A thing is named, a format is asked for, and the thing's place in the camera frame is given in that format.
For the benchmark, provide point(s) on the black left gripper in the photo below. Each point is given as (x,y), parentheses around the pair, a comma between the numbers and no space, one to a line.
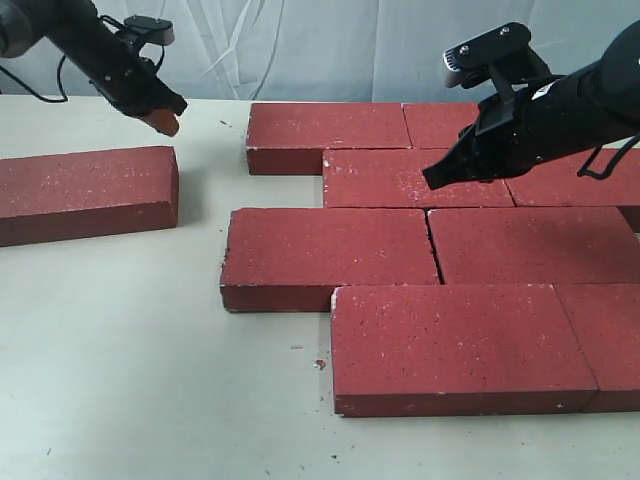
(128,80)

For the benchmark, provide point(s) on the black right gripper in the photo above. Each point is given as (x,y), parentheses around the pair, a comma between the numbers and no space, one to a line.
(595,109)

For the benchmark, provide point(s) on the red brick diagonal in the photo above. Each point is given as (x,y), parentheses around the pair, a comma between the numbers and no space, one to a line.
(292,259)

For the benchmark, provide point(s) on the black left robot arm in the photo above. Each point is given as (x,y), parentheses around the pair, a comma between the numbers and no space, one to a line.
(25,23)

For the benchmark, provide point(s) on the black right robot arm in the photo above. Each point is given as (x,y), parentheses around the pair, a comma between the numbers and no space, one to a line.
(623,52)

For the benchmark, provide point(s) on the red brick front large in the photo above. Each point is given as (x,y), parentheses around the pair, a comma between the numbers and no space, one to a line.
(456,350)

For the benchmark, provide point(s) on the white backdrop cloth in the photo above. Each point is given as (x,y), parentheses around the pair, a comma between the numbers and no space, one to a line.
(347,51)

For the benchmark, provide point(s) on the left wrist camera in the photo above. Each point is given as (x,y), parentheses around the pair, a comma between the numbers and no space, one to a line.
(137,31)

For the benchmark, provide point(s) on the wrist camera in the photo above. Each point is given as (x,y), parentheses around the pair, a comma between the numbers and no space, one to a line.
(137,31)
(501,53)

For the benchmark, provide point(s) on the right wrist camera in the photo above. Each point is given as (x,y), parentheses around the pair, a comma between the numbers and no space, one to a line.
(501,53)

